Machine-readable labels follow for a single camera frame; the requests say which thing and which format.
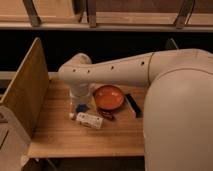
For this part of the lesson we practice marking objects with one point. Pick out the black eraser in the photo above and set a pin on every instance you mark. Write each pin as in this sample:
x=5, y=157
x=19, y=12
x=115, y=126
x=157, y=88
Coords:
x=134, y=106

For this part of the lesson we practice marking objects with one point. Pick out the left wooden side panel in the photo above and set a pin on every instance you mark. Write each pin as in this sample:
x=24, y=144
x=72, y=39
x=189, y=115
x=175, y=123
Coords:
x=23, y=98

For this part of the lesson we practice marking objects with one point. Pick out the white rectangular box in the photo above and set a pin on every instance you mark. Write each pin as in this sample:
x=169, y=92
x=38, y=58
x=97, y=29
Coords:
x=89, y=120

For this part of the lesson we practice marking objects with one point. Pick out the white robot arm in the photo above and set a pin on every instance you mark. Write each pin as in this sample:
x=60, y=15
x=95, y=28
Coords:
x=178, y=107

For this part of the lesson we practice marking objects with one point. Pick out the orange bowl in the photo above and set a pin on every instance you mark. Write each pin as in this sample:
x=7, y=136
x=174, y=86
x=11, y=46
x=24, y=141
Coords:
x=108, y=97

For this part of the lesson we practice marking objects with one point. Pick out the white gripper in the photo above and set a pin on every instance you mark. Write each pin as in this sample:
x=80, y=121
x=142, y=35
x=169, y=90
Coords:
x=80, y=93

